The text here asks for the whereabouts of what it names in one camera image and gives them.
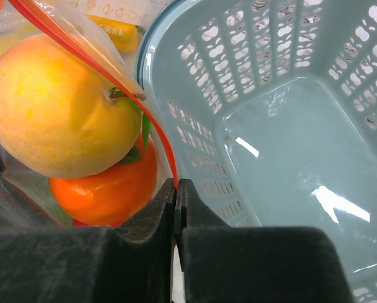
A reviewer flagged small yellow bell pepper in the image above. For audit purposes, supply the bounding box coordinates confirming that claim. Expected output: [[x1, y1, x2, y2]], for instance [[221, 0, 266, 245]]
[[87, 15, 142, 52]]

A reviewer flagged clear zip top bag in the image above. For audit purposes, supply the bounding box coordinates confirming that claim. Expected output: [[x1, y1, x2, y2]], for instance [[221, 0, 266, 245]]
[[69, 0, 170, 53], [0, 1, 175, 227]]

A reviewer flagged orange yellow peach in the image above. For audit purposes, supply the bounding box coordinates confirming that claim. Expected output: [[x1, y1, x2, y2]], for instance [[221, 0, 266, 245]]
[[0, 33, 142, 178]]

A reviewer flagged light blue plastic basket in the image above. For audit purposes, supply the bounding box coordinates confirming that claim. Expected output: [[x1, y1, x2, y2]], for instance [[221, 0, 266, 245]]
[[136, 1, 377, 302]]

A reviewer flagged orange tomato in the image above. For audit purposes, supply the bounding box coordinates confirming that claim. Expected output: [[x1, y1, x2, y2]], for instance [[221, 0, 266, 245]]
[[48, 132, 160, 227]]

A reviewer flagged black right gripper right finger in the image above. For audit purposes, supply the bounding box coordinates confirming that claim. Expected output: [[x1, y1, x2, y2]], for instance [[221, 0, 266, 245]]
[[174, 179, 352, 302]]

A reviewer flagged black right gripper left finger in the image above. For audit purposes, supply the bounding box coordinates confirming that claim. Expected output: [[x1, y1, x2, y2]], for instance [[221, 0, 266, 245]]
[[0, 179, 176, 302]]

